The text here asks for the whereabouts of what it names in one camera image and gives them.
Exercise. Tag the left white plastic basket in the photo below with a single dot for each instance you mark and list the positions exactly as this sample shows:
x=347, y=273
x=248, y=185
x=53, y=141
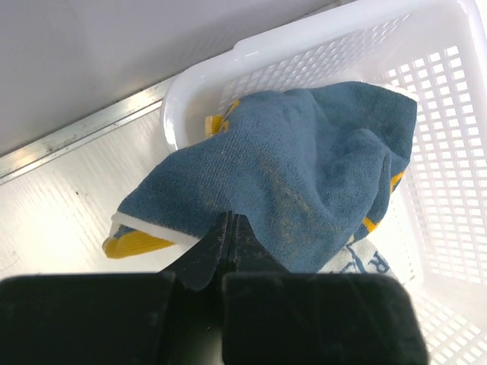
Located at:
x=434, y=232

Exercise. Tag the dark blue towel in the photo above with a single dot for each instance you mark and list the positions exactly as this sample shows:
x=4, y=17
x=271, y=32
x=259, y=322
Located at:
x=312, y=170

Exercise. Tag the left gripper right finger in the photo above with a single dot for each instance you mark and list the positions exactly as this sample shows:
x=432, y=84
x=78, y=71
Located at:
x=272, y=316

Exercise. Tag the aluminium mounting rail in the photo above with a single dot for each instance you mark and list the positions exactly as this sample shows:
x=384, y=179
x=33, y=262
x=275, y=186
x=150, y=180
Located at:
x=73, y=136

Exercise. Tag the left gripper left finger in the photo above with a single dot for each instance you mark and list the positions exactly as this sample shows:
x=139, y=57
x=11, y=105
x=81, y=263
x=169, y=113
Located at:
x=165, y=317

